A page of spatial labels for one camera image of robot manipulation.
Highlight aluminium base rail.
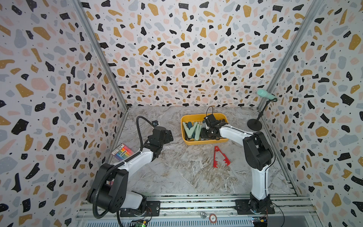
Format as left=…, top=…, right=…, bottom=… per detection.
left=75, top=193, right=324, bottom=227

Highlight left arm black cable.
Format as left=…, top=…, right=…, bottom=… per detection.
left=92, top=115, right=159, bottom=227

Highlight light green pliers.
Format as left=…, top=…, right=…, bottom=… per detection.
left=182, top=122, right=198, bottom=139

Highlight red pruning pliers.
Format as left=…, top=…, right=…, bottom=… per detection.
left=213, top=146, right=231, bottom=168

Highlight highlighter pen pack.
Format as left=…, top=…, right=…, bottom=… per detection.
left=111, top=144, right=134, bottom=161

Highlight pale green pliers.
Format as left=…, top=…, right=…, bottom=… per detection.
left=194, top=124, right=202, bottom=141

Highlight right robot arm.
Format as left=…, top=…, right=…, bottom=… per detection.
left=204, top=114, right=274, bottom=214

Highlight yellow storage box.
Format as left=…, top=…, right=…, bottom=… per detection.
left=180, top=113, right=228, bottom=146

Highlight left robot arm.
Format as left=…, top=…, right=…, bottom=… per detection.
left=87, top=126, right=174, bottom=218

